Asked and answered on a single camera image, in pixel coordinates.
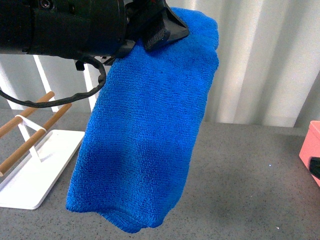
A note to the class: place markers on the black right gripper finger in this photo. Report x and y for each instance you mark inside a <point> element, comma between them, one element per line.
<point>165,29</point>

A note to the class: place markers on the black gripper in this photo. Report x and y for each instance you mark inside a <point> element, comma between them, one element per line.
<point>72,28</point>

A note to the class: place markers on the pink plastic box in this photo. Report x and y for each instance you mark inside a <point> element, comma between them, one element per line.
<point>311,147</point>

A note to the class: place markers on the white rack with wooden bars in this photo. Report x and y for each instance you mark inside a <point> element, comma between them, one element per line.
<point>31,171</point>

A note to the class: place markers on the white pleated curtain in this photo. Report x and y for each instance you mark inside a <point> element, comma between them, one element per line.
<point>268,74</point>

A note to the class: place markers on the blue microfiber cloth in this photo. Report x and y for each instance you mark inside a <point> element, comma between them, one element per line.
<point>134,159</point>

